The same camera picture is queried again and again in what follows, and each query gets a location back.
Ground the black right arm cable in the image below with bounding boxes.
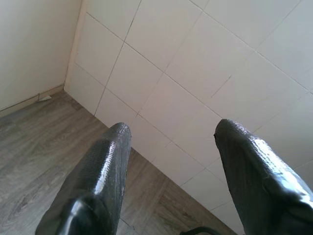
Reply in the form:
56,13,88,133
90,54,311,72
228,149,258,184
179,226,216,235

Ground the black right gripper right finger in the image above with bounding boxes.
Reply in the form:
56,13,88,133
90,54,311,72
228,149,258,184
214,119,313,235

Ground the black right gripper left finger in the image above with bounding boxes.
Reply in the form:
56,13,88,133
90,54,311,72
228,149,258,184
35,121,133,235

